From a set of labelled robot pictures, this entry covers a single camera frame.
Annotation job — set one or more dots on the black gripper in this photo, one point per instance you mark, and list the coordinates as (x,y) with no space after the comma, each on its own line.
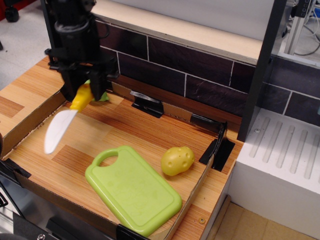
(75,52)

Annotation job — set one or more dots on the yellow handled white toy knife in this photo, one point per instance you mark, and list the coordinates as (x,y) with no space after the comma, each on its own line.
(61,121)

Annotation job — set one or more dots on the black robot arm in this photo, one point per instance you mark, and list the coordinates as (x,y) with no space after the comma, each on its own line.
(68,12)

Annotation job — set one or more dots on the cardboard fence with black tape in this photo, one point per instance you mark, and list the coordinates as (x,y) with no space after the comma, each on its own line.
(26,110)

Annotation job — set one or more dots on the green plastic cutting board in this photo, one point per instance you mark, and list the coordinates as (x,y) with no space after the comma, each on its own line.
(140,198)

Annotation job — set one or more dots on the green toy pear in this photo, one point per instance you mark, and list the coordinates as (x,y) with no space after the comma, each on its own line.
(104,96)

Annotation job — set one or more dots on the black caster wheel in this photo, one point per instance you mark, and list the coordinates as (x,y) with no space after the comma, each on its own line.
(11,14)

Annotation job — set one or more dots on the yellow toy potato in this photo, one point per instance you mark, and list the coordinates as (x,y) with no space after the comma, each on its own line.
(177,160)

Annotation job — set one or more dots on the white ridged sink drainboard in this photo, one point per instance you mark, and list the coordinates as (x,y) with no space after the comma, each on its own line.
(277,172)

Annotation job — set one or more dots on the dark shelf frame with ledge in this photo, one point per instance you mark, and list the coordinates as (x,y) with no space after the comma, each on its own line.
(178,64)

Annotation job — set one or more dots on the aluminium profile post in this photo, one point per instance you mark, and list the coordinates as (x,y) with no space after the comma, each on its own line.
(301,13)

